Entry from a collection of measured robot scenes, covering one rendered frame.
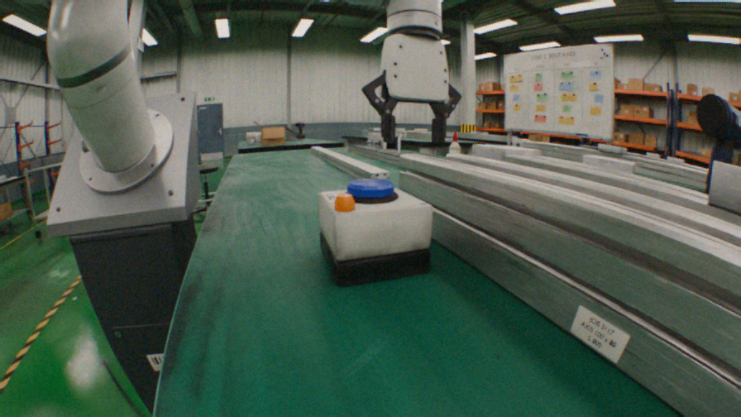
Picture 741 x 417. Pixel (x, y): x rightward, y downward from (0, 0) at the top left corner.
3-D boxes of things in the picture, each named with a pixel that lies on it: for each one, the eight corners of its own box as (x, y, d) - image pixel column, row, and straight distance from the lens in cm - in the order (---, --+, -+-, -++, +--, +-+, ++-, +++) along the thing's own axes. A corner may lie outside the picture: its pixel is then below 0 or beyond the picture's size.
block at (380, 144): (370, 152, 146) (370, 133, 146) (391, 151, 151) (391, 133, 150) (378, 154, 137) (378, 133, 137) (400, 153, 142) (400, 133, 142)
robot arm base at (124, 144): (74, 204, 56) (16, 123, 45) (93, 122, 68) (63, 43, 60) (173, 183, 49) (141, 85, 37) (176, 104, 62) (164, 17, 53)
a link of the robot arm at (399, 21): (427, 31, 55) (427, 48, 54) (379, 24, 51) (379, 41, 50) (454, 18, 48) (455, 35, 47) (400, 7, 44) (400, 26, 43)
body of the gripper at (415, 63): (431, 43, 54) (431, 105, 52) (375, 35, 50) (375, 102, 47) (456, 31, 48) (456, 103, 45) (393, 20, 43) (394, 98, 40)
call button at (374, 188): (342, 200, 27) (341, 179, 26) (384, 197, 28) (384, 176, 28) (354, 212, 23) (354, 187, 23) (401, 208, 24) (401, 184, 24)
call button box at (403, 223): (320, 249, 30) (317, 188, 28) (408, 238, 33) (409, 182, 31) (337, 289, 23) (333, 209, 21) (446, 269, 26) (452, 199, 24)
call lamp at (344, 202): (332, 207, 22) (332, 191, 22) (351, 205, 23) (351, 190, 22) (337, 213, 21) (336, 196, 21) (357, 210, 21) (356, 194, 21)
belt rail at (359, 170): (311, 152, 153) (311, 146, 153) (318, 152, 154) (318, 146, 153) (371, 187, 60) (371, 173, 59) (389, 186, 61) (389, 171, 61)
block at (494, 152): (459, 194, 56) (461, 143, 55) (505, 191, 64) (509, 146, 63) (490, 206, 49) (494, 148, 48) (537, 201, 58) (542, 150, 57)
